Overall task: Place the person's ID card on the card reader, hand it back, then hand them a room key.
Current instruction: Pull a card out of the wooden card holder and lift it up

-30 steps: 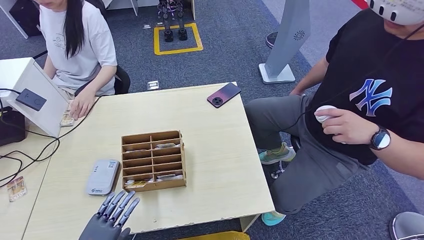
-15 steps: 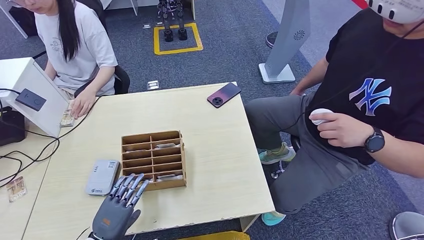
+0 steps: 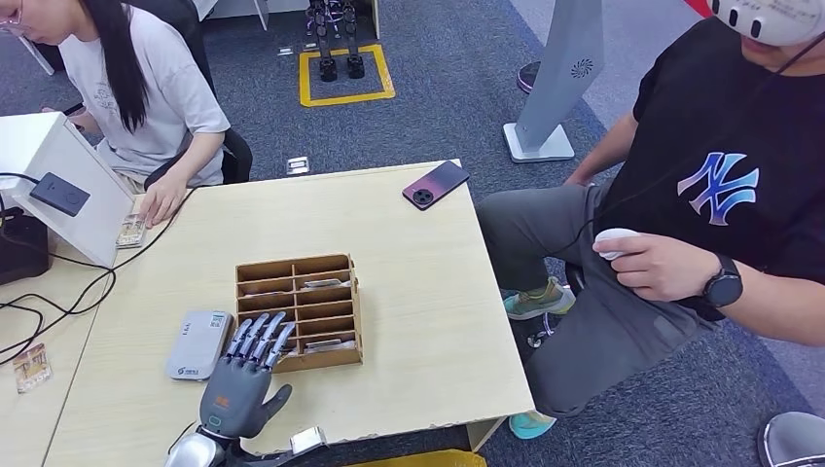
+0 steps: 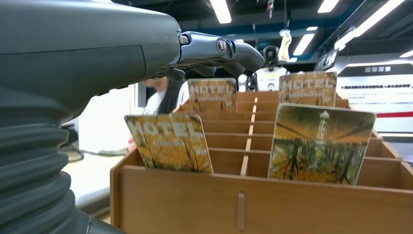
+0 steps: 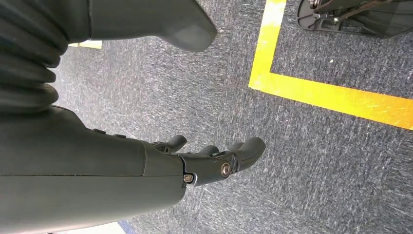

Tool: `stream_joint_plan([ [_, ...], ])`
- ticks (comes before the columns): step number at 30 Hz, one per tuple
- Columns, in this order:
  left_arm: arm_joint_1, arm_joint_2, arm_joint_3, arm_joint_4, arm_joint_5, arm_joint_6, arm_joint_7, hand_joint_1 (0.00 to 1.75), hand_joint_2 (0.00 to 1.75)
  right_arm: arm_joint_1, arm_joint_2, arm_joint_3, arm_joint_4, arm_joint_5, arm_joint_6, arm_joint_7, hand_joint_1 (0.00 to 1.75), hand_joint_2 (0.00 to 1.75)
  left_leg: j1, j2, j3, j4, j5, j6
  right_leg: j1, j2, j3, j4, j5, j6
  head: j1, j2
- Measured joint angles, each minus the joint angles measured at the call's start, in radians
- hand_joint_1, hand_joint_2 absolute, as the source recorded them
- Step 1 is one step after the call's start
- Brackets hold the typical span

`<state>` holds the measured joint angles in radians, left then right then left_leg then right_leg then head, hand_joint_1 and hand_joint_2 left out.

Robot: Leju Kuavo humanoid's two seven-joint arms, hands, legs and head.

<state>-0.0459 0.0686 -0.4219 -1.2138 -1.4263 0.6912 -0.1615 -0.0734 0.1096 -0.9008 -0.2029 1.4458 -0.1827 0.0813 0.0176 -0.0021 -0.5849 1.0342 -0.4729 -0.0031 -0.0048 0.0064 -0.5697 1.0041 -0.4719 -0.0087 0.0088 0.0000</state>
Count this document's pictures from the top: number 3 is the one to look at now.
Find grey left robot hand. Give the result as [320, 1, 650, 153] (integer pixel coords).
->
[197, 311, 297, 441]

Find headset person's left hand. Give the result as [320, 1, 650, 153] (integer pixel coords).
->
[595, 232, 723, 303]

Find person's right hand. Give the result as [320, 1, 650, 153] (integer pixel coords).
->
[41, 106, 89, 133]

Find person's left hand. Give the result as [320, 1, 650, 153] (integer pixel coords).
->
[137, 172, 190, 230]

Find white handheld controller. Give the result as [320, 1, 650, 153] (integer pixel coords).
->
[593, 228, 641, 262]

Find wooden card organizer box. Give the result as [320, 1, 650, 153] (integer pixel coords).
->
[234, 253, 364, 375]

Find grey card reader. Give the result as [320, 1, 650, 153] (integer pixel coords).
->
[164, 310, 233, 382]

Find black flat card device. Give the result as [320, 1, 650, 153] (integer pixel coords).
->
[29, 171, 92, 218]

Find white grey card in organizer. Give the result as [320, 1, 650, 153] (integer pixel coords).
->
[303, 339, 357, 355]

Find person with VR headset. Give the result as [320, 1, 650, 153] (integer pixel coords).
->
[475, 0, 825, 420]

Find brown picture card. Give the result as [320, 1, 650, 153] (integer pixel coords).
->
[12, 342, 54, 395]

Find white angled desk stand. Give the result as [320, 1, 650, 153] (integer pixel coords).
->
[0, 112, 136, 269]

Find black wristwatch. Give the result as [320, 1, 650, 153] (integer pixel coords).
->
[700, 253, 744, 309]

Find black office chair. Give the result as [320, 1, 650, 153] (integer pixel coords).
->
[128, 0, 254, 192]

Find eyeglasses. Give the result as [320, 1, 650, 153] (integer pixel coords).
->
[0, 3, 28, 37]

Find white kiosk stand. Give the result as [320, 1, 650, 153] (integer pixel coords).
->
[502, 0, 607, 165]

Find dark round floor object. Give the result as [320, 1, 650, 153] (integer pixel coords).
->
[517, 60, 543, 96]

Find green sneaker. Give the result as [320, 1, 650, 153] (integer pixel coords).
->
[503, 276, 577, 322]

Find black box device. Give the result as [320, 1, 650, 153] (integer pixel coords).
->
[0, 207, 51, 287]

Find dark purple smartphone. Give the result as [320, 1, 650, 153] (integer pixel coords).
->
[402, 160, 471, 212]

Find white furniture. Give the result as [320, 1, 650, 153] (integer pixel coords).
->
[190, 0, 310, 32]

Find teal sneaker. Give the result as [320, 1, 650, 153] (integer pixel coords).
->
[508, 412, 557, 442]

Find yellow floor tape square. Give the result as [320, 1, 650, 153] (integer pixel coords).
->
[298, 43, 397, 109]

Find yellow object under desk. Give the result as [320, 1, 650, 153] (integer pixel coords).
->
[347, 449, 487, 467]

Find black robot leg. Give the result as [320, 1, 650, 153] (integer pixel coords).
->
[307, 0, 339, 84]
[340, 0, 367, 81]

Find white VR headset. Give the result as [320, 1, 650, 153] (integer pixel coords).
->
[705, 0, 825, 48]

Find long black desk cable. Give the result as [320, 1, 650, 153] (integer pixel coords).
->
[57, 187, 197, 272]

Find black robot wrist cable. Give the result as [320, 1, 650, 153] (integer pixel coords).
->
[165, 419, 198, 456]

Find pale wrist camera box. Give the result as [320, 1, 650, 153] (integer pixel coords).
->
[227, 425, 329, 467]

